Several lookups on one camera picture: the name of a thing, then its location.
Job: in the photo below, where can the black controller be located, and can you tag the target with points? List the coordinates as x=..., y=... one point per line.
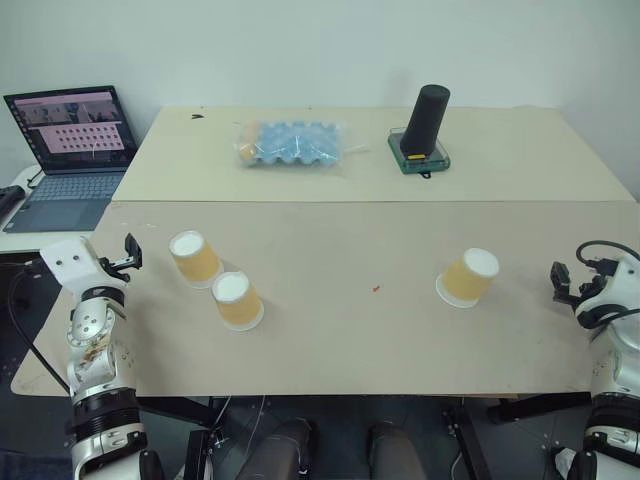
x=10, y=197

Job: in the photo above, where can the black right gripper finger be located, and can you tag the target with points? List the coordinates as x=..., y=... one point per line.
x=560, y=274
x=564, y=297

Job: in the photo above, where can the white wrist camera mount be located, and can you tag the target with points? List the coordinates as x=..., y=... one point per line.
x=617, y=295
x=70, y=267

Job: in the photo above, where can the blue egg tray in bag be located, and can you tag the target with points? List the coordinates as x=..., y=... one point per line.
x=295, y=145

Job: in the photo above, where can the open grey laptop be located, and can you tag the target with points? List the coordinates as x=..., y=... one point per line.
x=75, y=150

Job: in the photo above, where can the yellow paper cup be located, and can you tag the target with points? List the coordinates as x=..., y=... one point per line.
x=237, y=302
x=469, y=281
x=196, y=260

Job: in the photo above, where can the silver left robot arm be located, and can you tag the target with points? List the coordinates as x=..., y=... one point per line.
x=95, y=360

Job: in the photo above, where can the black cylinder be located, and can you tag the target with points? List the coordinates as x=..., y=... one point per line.
x=425, y=120

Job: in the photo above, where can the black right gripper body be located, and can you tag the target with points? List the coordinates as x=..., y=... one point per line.
x=590, y=287

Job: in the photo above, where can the small black scrap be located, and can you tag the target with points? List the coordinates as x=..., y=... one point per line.
x=196, y=115

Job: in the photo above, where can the green box with clear lid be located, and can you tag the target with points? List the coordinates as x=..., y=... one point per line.
x=425, y=162

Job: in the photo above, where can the black table frame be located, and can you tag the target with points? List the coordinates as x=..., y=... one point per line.
x=200, y=440

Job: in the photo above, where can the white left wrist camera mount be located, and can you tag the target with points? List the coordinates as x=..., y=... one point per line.
x=70, y=267

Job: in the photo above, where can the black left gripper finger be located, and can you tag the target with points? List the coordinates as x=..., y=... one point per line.
x=121, y=274
x=134, y=248

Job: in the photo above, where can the dark rounded shape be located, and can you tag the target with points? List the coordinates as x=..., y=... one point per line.
x=280, y=450

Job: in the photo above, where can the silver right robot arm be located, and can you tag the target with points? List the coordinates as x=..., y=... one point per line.
x=617, y=360

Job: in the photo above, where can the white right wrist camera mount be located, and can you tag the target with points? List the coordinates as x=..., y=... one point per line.
x=617, y=295

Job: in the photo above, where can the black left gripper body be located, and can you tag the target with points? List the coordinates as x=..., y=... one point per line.
x=114, y=263

